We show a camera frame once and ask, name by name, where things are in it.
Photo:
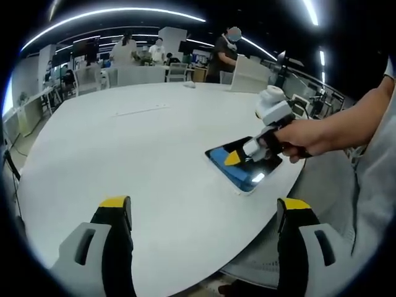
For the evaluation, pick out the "black stand with screen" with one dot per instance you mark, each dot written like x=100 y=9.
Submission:
x=282 y=71

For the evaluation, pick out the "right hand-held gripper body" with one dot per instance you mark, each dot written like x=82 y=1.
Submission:
x=275 y=109

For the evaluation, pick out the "white upright board box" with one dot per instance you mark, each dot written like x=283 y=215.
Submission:
x=250 y=75

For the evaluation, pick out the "white framed stand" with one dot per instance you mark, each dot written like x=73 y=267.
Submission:
x=298 y=105

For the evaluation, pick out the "white desk partition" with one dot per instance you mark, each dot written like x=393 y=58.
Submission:
x=136 y=76

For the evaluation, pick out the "person's grey shirt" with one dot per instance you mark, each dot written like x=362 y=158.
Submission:
x=377 y=185

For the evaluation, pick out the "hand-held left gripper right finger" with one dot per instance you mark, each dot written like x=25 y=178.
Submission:
x=290 y=247

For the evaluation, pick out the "black wall monitor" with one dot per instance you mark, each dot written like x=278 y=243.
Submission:
x=86 y=44

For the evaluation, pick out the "black tripod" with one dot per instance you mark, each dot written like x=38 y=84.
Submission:
x=10 y=164

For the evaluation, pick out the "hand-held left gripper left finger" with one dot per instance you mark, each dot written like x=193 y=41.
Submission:
x=119 y=247

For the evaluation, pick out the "person's right hand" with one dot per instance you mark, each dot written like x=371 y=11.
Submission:
x=306 y=137

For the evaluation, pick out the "small crumpled white tissue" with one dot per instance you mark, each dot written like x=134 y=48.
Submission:
x=188 y=85

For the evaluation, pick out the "black tablet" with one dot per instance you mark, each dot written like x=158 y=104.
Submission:
x=266 y=168

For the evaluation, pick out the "white mesh office chair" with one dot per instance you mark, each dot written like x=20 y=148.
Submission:
x=88 y=80

